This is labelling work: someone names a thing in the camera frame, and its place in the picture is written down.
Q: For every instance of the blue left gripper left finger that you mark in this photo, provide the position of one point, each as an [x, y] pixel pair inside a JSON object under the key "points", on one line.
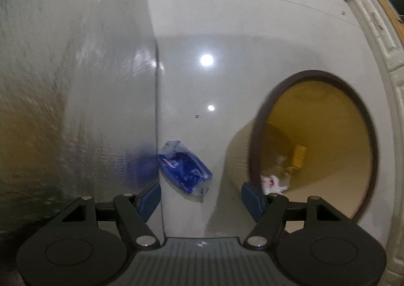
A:
{"points": [[148, 200]]}

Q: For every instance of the yellow foil carton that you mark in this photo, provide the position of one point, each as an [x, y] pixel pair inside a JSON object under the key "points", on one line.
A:
{"points": [[298, 157]]}

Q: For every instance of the blue tissue pack wrapper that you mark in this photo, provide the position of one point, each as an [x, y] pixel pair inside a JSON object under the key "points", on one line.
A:
{"points": [[184, 169]]}

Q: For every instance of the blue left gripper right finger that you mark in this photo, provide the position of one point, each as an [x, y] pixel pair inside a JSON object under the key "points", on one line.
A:
{"points": [[254, 201]]}

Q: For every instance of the white plastic bag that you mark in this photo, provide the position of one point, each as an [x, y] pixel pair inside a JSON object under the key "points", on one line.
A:
{"points": [[272, 184]]}

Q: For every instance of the low white wood-top cabinet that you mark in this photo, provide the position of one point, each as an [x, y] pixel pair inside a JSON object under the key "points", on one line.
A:
{"points": [[377, 37]]}

